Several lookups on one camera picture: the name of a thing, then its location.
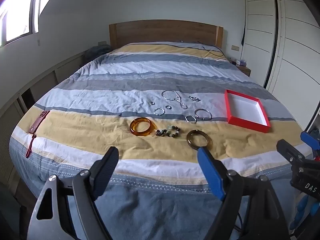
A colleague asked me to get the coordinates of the wooden headboard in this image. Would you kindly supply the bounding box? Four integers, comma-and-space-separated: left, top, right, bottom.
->
109, 19, 224, 52

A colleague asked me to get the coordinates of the black cable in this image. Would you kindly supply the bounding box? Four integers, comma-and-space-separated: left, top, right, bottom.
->
197, 41, 225, 57

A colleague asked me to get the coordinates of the amber resin bangle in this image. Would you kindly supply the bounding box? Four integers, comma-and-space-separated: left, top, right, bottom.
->
129, 117, 158, 137

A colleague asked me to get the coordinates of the large silver bangle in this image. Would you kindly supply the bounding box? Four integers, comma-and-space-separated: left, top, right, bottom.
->
194, 108, 212, 120

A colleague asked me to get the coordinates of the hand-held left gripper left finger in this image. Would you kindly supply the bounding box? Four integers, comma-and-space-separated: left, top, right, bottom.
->
26, 146, 119, 240

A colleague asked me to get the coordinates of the low wooden cabinet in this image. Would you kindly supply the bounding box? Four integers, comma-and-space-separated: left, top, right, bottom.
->
0, 52, 85, 190

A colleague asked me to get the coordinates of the grey knitted cloth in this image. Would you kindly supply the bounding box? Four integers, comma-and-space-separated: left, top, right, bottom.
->
84, 44, 111, 63

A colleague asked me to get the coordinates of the silver bead necklace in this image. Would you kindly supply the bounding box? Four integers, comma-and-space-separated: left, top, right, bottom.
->
161, 90, 188, 110

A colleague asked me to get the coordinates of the dark brown bangle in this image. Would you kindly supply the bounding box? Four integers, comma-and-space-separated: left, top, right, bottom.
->
186, 129, 212, 150

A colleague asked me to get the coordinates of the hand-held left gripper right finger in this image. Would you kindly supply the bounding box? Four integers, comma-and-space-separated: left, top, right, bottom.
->
197, 146, 290, 240

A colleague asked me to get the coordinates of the person's right hand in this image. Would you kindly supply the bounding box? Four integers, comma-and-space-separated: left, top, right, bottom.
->
292, 194, 320, 232

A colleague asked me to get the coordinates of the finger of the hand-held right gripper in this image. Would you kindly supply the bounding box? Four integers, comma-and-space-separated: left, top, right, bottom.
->
276, 139, 307, 167
300, 130, 320, 155

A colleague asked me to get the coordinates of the brown beaded bracelet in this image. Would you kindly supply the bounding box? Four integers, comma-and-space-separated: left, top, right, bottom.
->
154, 125, 180, 138

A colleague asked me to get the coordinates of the window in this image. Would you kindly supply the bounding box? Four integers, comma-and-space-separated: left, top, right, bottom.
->
0, 0, 67, 47

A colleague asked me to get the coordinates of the wooden nightstand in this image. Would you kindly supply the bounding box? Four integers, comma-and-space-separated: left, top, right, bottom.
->
231, 61, 251, 77

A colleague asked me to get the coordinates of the red cardboard box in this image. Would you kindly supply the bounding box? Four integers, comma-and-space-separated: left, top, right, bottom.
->
224, 89, 271, 133

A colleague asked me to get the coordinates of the white wardrobe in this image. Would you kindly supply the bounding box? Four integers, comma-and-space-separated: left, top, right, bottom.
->
241, 0, 320, 130

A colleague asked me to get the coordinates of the red phone case with strap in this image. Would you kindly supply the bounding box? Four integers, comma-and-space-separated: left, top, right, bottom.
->
26, 110, 50, 158

